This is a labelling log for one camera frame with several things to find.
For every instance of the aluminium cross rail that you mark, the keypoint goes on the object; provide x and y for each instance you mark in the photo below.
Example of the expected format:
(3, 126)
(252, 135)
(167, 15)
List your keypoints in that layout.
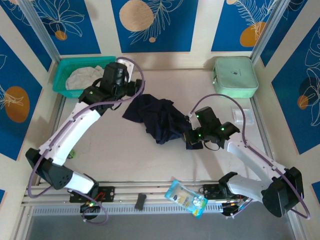
(155, 190)

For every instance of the small black block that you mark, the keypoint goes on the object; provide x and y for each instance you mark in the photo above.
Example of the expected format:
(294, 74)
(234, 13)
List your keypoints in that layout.
(140, 201)

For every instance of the blue and yellow snack packet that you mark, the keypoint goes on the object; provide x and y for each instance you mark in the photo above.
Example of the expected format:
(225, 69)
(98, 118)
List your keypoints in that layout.
(186, 198)

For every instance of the small clear plastic packet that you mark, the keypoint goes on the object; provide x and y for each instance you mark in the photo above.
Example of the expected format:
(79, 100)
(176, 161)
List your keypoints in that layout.
(247, 117)

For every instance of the aluminium frame post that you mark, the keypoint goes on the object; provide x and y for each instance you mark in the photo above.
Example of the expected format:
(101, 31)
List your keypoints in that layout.
(273, 25)
(37, 27)

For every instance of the small green bottle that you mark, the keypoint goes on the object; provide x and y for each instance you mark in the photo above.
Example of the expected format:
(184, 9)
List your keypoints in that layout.
(73, 154)

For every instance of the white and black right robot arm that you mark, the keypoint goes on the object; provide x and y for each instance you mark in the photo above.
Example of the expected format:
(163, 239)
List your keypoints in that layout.
(250, 155)

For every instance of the white crumpled t-shirt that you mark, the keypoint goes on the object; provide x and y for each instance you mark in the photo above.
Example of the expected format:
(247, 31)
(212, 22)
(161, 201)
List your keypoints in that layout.
(82, 77)

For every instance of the navy blue t-shirt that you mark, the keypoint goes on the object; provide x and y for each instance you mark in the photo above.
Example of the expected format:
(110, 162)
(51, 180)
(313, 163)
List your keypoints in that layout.
(160, 117)

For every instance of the aluminium side rail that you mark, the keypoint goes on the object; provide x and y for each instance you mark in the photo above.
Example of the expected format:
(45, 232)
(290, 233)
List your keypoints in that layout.
(60, 107)
(267, 145)

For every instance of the black connector board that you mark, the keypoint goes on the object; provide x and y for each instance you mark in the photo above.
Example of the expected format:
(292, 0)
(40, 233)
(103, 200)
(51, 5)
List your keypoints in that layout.
(90, 207)
(233, 207)

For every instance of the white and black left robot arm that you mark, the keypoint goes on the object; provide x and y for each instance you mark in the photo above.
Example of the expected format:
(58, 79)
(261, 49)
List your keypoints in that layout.
(75, 125)

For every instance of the teal plastic basket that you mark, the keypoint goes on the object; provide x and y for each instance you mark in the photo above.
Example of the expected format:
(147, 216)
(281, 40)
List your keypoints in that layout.
(65, 67)

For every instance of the mint green zip case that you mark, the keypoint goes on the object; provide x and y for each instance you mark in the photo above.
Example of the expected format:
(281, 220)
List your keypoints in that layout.
(235, 77)

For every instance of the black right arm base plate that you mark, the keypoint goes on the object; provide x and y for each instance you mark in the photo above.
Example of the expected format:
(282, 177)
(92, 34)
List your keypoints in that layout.
(210, 190)

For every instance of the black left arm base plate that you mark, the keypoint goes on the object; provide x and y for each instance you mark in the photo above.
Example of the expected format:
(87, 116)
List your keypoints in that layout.
(107, 193)

